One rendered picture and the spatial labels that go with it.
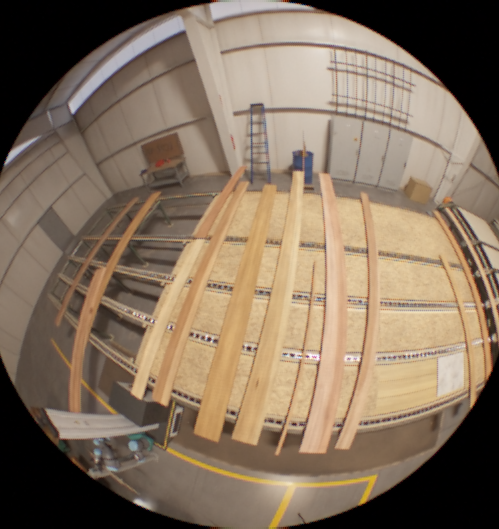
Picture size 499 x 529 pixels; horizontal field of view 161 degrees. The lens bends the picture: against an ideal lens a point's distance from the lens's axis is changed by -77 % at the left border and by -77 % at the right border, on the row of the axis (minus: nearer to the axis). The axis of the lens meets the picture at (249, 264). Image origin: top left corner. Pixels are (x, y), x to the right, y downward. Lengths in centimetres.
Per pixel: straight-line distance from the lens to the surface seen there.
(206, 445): 284
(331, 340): 170
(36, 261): 985
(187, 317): 190
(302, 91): 565
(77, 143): 1093
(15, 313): 1013
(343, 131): 526
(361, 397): 179
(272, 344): 162
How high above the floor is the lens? 247
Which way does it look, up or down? 53 degrees down
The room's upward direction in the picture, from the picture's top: 13 degrees counter-clockwise
